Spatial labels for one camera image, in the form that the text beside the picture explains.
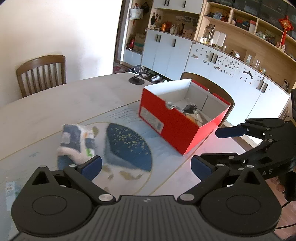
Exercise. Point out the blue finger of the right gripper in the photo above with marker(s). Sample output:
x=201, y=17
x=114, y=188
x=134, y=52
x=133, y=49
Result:
x=257, y=157
x=254, y=127

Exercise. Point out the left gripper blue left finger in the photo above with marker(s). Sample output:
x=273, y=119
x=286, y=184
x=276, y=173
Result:
x=81, y=177

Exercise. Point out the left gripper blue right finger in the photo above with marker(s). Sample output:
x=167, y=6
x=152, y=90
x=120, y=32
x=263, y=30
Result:
x=211, y=178

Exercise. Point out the white blue tissue pack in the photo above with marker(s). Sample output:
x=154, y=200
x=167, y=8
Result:
x=77, y=145

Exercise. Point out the yellow plush toy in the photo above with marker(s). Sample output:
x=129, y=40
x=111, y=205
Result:
x=193, y=118

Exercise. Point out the small dark wrapper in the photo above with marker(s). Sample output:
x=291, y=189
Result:
x=190, y=108

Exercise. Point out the beige foil snack bag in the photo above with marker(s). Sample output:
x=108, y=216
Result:
x=201, y=117

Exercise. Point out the white printed plastic pouch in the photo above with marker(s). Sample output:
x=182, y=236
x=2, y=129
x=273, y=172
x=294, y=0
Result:
x=171, y=105

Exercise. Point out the person right hand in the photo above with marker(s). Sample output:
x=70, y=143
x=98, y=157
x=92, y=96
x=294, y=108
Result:
x=278, y=185

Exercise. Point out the right wooden chair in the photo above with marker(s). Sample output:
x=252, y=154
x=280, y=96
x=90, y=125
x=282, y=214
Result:
x=213, y=88

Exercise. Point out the wooden chair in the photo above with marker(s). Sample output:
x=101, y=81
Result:
x=213, y=88
x=41, y=73

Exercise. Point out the red cardboard shoe box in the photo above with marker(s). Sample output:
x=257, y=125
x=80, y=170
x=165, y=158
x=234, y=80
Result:
x=181, y=133

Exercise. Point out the small light blue carton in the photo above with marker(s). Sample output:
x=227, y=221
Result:
x=12, y=191

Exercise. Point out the black phone stand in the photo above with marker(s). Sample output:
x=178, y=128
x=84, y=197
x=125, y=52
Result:
x=139, y=73

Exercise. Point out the far wooden chair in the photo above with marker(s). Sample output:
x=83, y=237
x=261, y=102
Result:
x=41, y=73

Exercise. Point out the red door rug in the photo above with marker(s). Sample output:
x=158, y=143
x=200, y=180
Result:
x=117, y=68

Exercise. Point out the hanging tote bag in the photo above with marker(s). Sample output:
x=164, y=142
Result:
x=136, y=13

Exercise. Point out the white wall cabinets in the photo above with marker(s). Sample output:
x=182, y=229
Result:
x=239, y=45

